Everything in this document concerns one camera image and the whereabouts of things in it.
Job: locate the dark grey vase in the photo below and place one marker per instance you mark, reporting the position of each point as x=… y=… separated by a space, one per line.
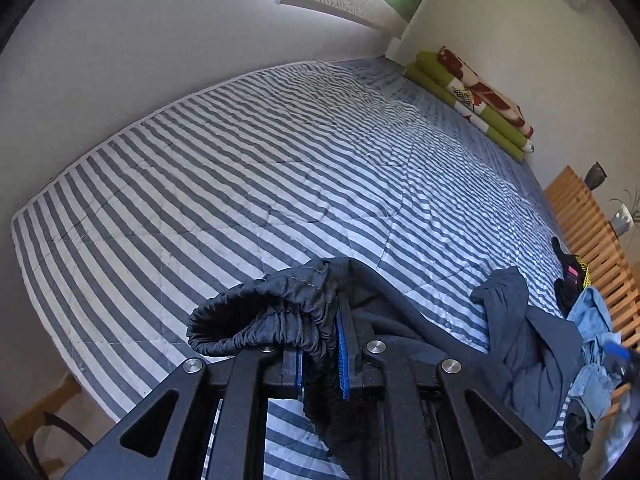
x=596 y=176

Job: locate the black curved bar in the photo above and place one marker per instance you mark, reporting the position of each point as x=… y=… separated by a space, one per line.
x=70 y=430

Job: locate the green folded mat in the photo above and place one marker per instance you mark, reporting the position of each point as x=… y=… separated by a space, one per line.
x=500 y=137

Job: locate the red white patterned blanket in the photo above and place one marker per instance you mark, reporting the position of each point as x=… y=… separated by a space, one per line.
x=487 y=95

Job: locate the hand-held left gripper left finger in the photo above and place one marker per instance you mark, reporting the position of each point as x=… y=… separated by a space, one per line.
x=299 y=372

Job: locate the black garment with pink label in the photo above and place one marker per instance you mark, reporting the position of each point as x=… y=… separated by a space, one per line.
x=567 y=292

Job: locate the dark grey pants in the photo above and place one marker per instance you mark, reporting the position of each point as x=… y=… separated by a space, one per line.
x=280 y=300

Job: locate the wooden slatted frame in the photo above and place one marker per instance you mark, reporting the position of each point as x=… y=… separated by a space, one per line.
x=585 y=215

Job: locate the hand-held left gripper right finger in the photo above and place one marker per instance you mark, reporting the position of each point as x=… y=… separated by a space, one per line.
x=343 y=360

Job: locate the white potted plant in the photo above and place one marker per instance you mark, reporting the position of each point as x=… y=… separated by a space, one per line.
x=622 y=220

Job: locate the grey white striped bed quilt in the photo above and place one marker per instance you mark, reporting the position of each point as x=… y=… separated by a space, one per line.
x=280 y=170

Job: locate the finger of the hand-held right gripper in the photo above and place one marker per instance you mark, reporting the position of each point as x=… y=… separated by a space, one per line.
x=617 y=352

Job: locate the light blue jeans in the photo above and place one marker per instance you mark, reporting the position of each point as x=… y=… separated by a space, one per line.
x=595 y=315

